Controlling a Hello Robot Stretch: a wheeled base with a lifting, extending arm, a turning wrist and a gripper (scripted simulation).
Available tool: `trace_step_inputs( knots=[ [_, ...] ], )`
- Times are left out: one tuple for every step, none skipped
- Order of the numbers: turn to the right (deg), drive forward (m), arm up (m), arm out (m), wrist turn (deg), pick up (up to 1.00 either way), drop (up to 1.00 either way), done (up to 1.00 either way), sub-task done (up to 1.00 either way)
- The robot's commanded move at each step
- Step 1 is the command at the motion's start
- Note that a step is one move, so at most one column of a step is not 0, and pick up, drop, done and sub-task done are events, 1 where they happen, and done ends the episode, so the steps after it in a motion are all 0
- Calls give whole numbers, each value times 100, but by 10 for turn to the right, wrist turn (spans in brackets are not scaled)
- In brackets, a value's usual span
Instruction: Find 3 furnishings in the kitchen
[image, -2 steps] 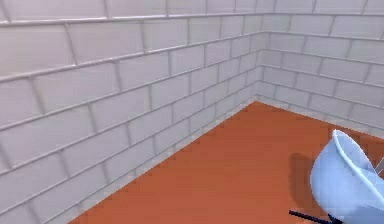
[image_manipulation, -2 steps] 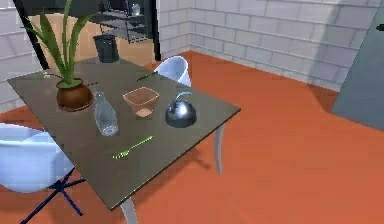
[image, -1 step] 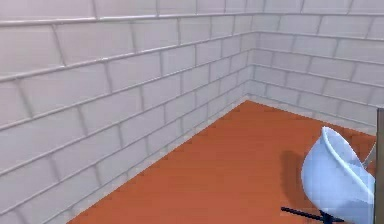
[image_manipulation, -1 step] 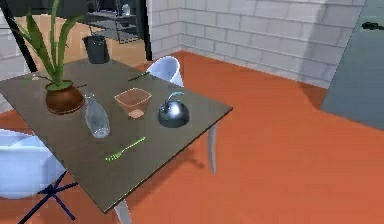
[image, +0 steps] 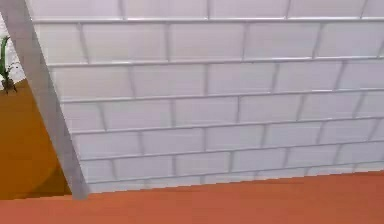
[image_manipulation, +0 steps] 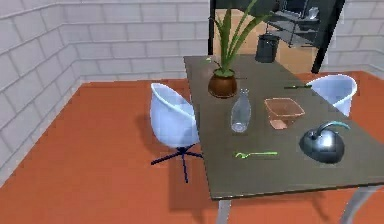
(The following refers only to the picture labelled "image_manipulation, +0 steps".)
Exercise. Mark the white shell swivel chair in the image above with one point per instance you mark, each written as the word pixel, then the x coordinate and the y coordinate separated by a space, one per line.
pixel 336 90
pixel 171 120

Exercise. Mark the green plant in brown pot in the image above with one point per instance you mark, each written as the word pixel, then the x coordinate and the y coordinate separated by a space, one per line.
pixel 222 85

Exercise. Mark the clear glass bottle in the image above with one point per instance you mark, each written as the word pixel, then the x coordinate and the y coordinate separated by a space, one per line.
pixel 241 111

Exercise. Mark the green spoon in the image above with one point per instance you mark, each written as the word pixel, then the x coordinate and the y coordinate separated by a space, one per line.
pixel 256 154

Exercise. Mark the clear pinkish square bowl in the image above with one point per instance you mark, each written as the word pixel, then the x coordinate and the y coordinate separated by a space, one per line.
pixel 283 111

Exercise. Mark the dark grey bin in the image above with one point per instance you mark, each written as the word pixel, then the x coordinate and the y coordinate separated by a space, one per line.
pixel 266 48

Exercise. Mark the green knife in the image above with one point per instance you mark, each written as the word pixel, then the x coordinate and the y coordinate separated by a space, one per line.
pixel 297 87

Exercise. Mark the dark grey dining table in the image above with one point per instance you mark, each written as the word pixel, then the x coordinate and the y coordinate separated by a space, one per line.
pixel 290 166

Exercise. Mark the dark grey kettle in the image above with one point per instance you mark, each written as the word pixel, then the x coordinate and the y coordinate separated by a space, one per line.
pixel 321 145

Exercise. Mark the grey metal shelf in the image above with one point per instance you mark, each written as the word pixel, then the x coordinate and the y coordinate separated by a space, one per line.
pixel 295 25

